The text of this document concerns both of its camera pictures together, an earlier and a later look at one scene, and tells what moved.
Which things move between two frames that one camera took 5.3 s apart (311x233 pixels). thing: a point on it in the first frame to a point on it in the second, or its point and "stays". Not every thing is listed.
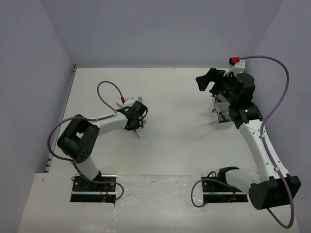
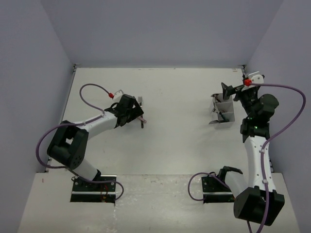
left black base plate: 83,191 stays
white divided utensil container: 221,117 stays
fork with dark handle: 140,99 stays
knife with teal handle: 136,133 to 224,118
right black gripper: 213,74 to 227,91
